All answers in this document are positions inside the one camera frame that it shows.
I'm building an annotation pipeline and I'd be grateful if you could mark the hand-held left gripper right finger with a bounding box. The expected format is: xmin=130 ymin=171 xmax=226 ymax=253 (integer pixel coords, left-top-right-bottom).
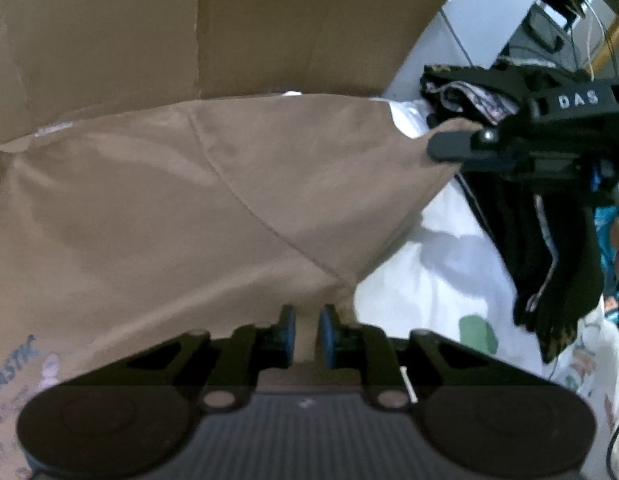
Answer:
xmin=317 ymin=304 xmax=485 ymax=411

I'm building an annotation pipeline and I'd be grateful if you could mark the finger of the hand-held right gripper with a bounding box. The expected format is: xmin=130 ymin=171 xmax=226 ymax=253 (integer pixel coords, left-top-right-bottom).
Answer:
xmin=427 ymin=126 xmax=511 ymax=166

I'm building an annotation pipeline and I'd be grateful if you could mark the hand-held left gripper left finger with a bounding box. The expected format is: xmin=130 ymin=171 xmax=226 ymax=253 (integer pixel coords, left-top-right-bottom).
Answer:
xmin=124 ymin=304 xmax=297 ymax=411

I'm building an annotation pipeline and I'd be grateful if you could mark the brown printed t-shirt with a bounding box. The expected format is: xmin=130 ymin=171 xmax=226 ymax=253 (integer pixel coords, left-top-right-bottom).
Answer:
xmin=0 ymin=92 xmax=483 ymax=480

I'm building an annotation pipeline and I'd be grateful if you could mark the teal cartoon printed cloth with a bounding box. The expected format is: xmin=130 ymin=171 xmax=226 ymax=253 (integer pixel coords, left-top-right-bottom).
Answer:
xmin=592 ymin=202 xmax=619 ymax=321

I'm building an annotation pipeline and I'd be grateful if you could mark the black folded garment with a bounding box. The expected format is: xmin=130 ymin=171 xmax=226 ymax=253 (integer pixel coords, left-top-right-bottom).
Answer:
xmin=422 ymin=62 xmax=605 ymax=366

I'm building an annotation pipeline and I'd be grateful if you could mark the white cabinet panel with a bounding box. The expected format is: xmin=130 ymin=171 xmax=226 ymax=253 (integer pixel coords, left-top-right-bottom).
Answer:
xmin=384 ymin=0 xmax=580 ymax=106

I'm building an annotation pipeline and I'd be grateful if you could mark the bear printed blanket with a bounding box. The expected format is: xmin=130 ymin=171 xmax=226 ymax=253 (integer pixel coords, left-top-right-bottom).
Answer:
xmin=284 ymin=90 xmax=619 ymax=480

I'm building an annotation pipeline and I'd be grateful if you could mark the flat cardboard sheet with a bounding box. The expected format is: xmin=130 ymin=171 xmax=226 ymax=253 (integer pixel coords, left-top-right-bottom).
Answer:
xmin=0 ymin=0 xmax=469 ymax=148

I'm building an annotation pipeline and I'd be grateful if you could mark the white cable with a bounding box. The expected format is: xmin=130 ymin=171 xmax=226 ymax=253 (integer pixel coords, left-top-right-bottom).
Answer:
xmin=437 ymin=5 xmax=475 ymax=70

